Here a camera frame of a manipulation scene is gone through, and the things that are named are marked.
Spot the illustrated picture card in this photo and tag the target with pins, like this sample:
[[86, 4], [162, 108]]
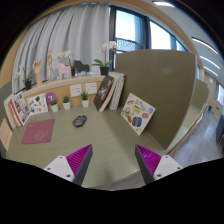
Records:
[[37, 104]]

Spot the colourful sticker board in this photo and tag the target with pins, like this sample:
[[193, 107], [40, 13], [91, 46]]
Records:
[[137, 113]]

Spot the dark cover book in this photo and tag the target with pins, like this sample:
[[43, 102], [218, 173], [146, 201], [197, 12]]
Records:
[[104, 93]]

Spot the white wall socket right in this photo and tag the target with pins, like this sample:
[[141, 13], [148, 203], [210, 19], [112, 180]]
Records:
[[91, 88]]

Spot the white orchid behind figurines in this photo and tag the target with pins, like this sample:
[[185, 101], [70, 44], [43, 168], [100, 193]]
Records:
[[67, 55]]

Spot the open illustrated magazine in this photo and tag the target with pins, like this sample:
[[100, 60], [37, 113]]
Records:
[[17, 110]]

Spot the small potted plant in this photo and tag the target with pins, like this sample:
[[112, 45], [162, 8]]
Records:
[[54, 105], [66, 103], [84, 99]]

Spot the maroon mouse pad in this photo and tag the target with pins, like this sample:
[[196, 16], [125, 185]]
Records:
[[38, 132]]

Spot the small potted plant left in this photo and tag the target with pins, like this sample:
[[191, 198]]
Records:
[[54, 105]]

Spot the small orchid left pot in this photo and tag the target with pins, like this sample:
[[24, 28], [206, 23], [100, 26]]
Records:
[[23, 70]]

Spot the black computer mouse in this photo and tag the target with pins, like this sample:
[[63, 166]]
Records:
[[79, 121]]

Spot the white leaning books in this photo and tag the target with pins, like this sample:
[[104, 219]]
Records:
[[119, 79]]

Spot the white wall socket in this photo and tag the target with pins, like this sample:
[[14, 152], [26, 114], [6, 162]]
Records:
[[91, 88], [75, 90]]

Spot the purple round question sign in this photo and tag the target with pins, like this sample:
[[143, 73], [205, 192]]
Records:
[[49, 97]]

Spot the black horse figurine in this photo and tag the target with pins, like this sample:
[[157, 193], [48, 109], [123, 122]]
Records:
[[81, 67]]

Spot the small potted plant right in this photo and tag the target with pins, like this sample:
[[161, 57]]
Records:
[[84, 99]]

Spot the white wall socket left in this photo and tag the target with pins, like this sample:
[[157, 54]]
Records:
[[75, 90]]

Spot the grey curtain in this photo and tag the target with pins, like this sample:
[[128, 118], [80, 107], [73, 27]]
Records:
[[81, 29]]

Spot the small potted plant middle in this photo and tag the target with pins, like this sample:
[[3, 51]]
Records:
[[66, 103]]

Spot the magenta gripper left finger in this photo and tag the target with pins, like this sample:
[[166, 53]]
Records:
[[73, 167]]

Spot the wooden mannequin figure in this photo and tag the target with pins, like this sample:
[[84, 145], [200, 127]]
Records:
[[50, 59]]

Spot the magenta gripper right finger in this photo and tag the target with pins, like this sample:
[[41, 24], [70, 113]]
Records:
[[153, 166]]

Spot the pink horse figurine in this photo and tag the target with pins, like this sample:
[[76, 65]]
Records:
[[64, 71]]

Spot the wooden board left edge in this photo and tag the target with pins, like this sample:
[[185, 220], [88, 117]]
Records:
[[5, 134]]

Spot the white orchid black pot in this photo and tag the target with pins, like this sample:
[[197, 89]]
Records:
[[105, 62]]

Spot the olive partition panel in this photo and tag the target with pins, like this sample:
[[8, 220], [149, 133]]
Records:
[[164, 79]]

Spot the wooden hand model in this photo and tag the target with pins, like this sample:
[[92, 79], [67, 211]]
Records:
[[37, 67]]

